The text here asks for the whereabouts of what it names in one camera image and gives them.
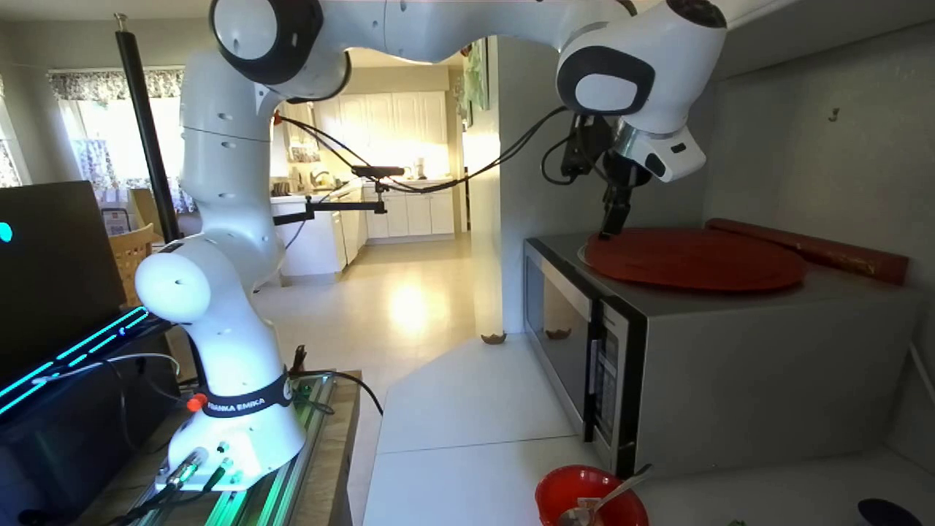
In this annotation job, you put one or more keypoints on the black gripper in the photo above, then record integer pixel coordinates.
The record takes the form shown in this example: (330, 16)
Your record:
(624, 174)

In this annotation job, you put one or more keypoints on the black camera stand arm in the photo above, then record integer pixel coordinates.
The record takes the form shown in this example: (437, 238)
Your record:
(336, 205)

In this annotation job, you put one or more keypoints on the wooden chair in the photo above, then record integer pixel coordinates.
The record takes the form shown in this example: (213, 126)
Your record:
(132, 249)

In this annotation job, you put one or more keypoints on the red bowl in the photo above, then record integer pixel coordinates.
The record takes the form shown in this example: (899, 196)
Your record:
(571, 488)

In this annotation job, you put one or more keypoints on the stainless steel microwave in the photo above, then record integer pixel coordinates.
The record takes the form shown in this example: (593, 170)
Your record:
(741, 370)

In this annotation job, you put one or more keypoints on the black computer monitor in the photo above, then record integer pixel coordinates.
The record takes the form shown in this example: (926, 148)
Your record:
(53, 273)

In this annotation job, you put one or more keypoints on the window curtain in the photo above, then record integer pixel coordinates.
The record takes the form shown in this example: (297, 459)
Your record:
(92, 126)

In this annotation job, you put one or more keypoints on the wall picture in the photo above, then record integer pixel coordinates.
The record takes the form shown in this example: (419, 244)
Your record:
(475, 73)

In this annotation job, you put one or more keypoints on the metal spoon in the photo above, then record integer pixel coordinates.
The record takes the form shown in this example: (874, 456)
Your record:
(612, 496)

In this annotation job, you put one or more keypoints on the black vertical pole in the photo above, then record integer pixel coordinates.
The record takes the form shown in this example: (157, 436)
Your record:
(146, 126)

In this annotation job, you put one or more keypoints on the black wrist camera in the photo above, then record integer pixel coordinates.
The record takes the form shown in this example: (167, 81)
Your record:
(585, 148)

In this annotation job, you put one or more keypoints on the large red round plate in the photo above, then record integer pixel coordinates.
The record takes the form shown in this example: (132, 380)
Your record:
(697, 262)

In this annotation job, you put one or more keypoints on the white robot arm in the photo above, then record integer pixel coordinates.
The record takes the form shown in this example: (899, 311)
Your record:
(235, 195)

